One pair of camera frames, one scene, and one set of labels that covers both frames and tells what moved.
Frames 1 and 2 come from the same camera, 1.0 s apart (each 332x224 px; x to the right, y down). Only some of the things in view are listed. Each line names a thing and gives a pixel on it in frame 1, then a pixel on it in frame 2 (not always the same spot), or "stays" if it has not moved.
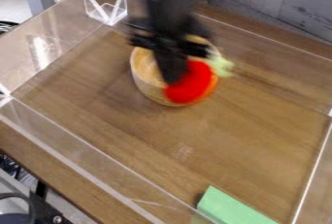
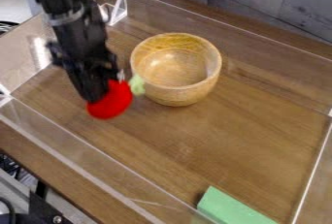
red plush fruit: [199, 81] → [112, 103]
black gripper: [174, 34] → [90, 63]
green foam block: [227, 209] stays
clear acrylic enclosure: [253, 138] stays
